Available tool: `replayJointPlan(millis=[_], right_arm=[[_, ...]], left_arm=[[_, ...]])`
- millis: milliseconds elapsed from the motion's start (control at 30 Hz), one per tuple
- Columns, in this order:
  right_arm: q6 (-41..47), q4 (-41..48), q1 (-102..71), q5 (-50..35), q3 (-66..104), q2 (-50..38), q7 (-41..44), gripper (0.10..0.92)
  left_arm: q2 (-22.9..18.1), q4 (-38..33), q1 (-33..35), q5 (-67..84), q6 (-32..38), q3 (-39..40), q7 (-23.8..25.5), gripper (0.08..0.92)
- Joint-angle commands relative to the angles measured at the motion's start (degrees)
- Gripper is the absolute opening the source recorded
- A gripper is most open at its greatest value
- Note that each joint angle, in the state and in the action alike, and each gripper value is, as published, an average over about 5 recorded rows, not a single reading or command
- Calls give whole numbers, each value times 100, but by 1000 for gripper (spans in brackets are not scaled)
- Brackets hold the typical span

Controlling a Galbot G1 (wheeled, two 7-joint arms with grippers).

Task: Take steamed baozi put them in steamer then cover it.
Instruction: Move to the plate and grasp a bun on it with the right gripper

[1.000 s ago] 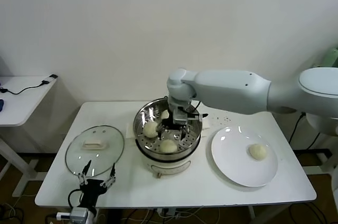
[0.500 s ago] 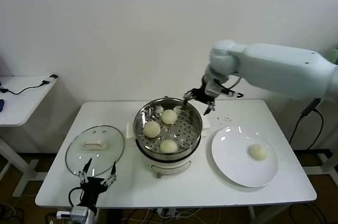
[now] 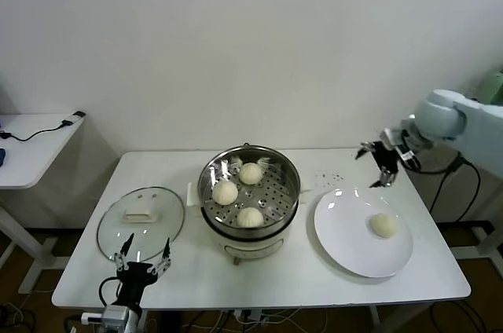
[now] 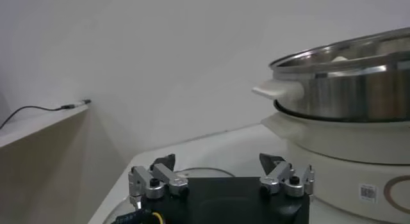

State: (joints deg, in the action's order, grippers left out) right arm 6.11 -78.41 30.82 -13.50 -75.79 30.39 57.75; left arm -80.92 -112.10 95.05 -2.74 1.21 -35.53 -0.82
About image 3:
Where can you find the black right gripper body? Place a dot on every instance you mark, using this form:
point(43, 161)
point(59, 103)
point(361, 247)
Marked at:
point(387, 158)

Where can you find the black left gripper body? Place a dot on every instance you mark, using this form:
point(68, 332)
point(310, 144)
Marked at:
point(135, 276)

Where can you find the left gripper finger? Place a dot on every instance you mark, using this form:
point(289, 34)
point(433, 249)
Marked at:
point(127, 242)
point(167, 247)

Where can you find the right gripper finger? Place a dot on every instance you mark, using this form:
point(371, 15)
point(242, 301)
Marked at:
point(385, 179)
point(366, 148)

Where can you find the white steamed baozi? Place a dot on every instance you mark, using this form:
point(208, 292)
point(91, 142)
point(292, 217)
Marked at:
point(250, 173)
point(225, 192)
point(250, 217)
point(384, 225)

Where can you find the round glass pot lid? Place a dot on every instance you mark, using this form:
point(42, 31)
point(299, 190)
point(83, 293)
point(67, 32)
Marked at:
point(157, 199)

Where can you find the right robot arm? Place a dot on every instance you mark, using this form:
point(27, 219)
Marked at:
point(436, 117)

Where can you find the steel steamer basket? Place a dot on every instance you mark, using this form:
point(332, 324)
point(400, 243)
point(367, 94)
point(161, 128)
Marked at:
point(283, 187)

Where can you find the white round plate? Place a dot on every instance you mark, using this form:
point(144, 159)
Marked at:
point(338, 231)

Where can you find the white power strip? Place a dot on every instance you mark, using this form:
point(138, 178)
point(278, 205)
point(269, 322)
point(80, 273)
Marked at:
point(247, 315)

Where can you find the green appliance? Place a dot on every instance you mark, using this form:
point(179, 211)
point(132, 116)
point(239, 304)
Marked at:
point(496, 85)

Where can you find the blue object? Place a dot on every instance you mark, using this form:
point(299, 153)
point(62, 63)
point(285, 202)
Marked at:
point(2, 156)

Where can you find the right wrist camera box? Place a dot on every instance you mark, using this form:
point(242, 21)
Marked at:
point(393, 138)

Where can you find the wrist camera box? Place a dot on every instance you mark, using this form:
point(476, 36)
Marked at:
point(114, 316)
point(393, 138)

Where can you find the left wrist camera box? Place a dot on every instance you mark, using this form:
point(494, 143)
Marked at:
point(114, 316)

